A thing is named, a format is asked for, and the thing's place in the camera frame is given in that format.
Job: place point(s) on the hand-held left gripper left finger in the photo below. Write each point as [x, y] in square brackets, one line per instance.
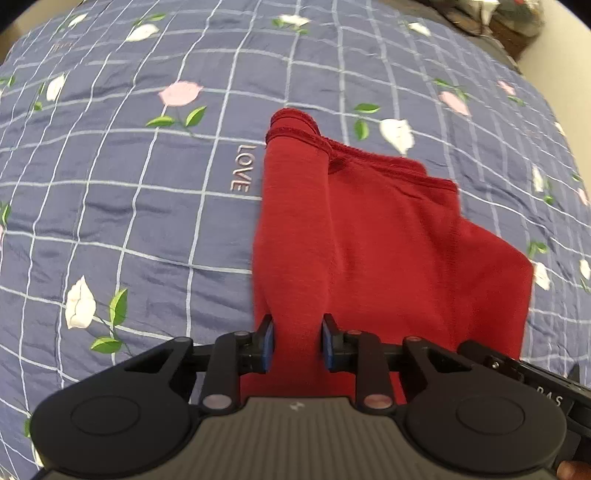
[268, 346]

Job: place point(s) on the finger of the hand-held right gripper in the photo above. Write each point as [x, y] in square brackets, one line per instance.
[485, 355]

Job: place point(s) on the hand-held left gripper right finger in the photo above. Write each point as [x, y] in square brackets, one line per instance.
[328, 346]

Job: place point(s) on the red t-shirt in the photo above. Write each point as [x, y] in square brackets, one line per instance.
[392, 240]

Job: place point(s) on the pile of dark clothes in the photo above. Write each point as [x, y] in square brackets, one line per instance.
[489, 14]

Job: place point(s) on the person's right hand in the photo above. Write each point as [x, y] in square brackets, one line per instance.
[569, 471]

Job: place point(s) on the blue checked floral quilt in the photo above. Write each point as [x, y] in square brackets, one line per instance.
[138, 207]

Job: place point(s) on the grey bed sheet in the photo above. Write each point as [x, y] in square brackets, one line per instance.
[503, 53]

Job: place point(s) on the wooden nightstand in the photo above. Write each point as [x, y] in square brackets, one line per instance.
[515, 39]

